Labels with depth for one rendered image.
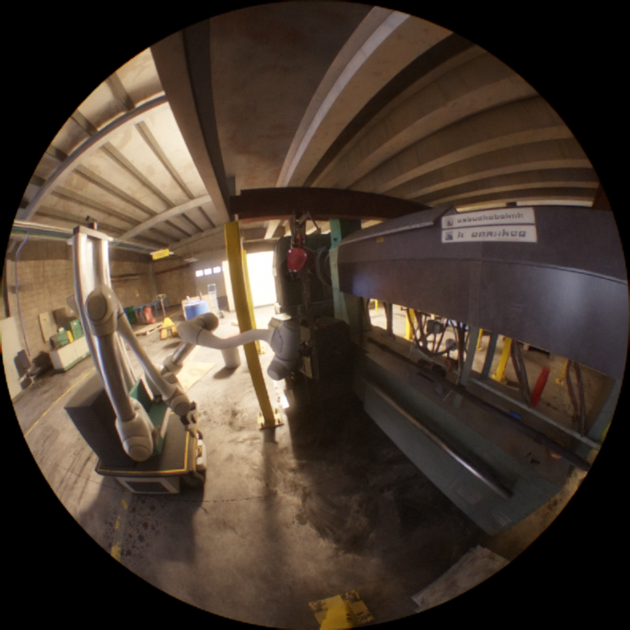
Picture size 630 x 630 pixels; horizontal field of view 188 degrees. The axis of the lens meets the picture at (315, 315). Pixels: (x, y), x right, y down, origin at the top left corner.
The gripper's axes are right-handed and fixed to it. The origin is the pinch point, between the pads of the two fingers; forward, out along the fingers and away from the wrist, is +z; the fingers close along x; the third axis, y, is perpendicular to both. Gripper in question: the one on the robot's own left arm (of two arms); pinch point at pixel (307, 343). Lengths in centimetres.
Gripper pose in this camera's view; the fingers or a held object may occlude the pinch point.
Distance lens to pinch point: 118.9
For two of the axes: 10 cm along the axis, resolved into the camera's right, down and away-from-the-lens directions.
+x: -9.2, -0.1, 4.0
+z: 3.9, -2.7, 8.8
